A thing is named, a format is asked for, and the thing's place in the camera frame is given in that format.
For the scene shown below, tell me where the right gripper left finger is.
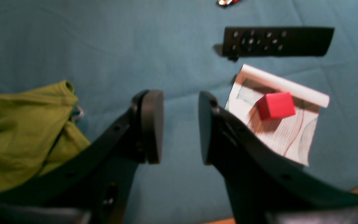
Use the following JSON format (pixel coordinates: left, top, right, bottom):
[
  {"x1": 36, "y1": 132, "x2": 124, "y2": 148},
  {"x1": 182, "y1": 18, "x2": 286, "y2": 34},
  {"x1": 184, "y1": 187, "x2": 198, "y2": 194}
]
[{"x1": 0, "y1": 90, "x2": 164, "y2": 224}]

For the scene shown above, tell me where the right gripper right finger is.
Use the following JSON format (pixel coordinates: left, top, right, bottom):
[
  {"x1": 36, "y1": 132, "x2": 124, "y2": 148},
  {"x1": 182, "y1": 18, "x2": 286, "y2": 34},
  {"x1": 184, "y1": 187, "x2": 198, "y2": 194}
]
[{"x1": 198, "y1": 91, "x2": 358, "y2": 224}]

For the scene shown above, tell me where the blue table cloth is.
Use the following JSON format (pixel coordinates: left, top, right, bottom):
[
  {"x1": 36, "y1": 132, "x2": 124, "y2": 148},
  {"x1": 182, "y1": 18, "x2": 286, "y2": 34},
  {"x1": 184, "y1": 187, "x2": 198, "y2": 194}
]
[{"x1": 0, "y1": 0, "x2": 358, "y2": 224}]

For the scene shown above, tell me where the black remote control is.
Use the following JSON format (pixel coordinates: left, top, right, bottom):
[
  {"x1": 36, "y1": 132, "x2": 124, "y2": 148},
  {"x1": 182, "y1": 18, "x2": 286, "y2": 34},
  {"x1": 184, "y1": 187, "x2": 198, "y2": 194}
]
[{"x1": 222, "y1": 26, "x2": 334, "y2": 59}]

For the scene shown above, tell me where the red cube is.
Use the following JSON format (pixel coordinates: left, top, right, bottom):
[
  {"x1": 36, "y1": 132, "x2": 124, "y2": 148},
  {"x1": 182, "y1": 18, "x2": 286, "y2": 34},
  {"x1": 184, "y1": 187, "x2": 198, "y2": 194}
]
[{"x1": 257, "y1": 92, "x2": 296, "y2": 120}]

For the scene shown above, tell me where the olive green t-shirt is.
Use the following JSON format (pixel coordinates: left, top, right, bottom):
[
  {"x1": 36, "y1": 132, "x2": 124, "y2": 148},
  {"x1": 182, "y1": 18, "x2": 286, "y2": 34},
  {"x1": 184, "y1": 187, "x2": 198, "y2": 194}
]
[{"x1": 0, "y1": 80, "x2": 90, "y2": 192}]

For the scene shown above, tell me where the white notepad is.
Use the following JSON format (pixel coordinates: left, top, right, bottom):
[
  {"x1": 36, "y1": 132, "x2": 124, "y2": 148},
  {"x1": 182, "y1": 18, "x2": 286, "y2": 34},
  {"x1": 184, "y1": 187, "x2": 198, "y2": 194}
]
[{"x1": 225, "y1": 64, "x2": 330, "y2": 166}]

